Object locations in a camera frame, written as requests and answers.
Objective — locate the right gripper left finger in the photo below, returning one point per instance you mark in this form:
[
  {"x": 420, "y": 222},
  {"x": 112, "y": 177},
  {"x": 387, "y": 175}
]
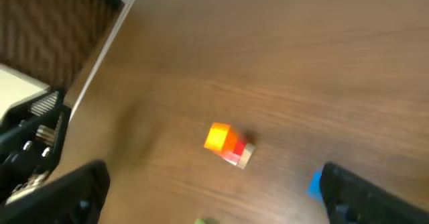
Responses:
[{"x": 67, "y": 197}]

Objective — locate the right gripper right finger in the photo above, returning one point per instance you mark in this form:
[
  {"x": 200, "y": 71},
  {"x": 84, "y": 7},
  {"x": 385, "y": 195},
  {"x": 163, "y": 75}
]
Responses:
[{"x": 355, "y": 200}]

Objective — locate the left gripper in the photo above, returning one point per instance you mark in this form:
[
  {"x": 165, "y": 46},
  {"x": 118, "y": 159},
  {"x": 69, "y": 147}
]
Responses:
[{"x": 20, "y": 163}]

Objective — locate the blue cube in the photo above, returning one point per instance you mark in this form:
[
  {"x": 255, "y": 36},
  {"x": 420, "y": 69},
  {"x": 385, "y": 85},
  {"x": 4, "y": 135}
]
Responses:
[{"x": 315, "y": 185}]

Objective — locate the green cube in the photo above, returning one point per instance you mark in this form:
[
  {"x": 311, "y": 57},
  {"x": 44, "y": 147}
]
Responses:
[{"x": 206, "y": 221}]

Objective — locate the orange cube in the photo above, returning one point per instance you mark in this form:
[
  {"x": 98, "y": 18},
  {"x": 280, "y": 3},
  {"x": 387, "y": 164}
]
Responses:
[{"x": 221, "y": 138}]

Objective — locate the red cube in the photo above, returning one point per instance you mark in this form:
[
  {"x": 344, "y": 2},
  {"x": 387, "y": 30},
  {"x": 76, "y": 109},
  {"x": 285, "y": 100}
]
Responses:
[{"x": 238, "y": 148}]

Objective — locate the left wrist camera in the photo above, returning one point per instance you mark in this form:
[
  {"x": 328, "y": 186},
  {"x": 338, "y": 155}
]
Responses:
[{"x": 16, "y": 90}]

